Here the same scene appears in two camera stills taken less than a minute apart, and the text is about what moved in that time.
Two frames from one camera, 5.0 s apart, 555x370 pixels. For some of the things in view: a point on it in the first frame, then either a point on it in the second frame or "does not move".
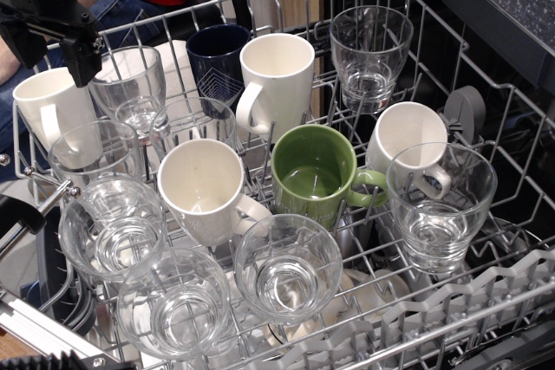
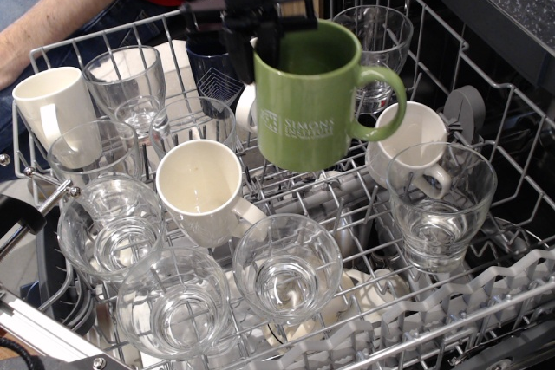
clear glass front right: (441, 193) does not move
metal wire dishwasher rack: (326, 172) does not move
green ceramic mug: (315, 175) -> (304, 113)
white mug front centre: (199, 181) does not move
